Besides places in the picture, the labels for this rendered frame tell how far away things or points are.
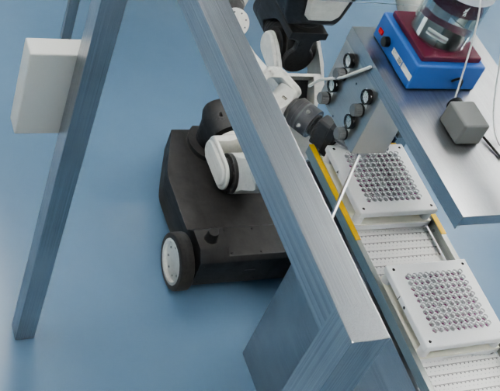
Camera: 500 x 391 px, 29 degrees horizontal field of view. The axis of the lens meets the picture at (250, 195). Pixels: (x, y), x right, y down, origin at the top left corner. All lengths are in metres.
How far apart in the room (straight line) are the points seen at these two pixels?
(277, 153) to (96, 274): 1.94
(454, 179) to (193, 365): 1.33
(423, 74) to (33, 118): 0.95
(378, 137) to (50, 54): 0.82
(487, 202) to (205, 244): 1.30
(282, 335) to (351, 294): 1.71
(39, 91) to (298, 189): 1.12
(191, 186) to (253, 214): 0.24
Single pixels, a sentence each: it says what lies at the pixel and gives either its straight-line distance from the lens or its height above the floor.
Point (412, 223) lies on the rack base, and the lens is 2.66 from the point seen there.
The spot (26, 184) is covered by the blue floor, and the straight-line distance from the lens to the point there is 3.52.
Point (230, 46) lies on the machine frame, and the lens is 1.59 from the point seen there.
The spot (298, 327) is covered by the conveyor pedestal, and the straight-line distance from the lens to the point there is 2.90.
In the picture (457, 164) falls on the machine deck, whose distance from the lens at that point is 2.21.
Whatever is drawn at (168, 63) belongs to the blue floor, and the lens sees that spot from 4.18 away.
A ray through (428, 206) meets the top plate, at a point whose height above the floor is 0.91.
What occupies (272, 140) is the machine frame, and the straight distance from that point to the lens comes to 1.45.
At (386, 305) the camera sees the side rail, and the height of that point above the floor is 0.86.
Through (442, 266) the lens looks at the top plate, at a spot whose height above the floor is 0.90.
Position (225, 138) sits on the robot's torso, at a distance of 3.41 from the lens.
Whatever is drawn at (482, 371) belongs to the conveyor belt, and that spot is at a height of 0.83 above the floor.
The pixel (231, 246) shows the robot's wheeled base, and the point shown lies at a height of 0.19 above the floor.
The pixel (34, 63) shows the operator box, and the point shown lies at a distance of 2.32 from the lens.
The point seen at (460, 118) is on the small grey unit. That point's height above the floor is 1.33.
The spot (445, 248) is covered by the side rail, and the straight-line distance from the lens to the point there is 2.65.
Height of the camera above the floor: 2.57
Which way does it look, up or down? 43 degrees down
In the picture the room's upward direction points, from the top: 25 degrees clockwise
